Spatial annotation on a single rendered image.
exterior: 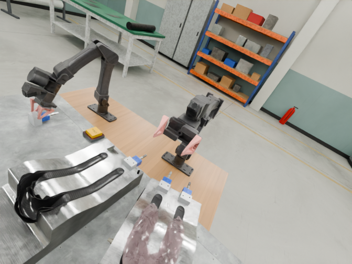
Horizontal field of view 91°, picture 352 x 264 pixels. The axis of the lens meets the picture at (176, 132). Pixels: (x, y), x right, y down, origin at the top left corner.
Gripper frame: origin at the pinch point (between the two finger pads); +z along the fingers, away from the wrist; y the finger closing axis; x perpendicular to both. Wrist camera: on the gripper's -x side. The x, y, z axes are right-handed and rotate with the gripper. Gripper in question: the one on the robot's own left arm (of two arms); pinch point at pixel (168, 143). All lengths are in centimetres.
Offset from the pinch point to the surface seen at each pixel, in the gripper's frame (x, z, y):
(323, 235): 123, -163, 184
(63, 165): 30.4, 8.9, -32.4
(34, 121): 37, -2, -67
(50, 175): 27.9, 15.3, -29.7
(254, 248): 121, -86, 97
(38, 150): 40, 6, -53
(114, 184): 31.3, 1.8, -12.9
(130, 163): 28.3, -8.3, -14.4
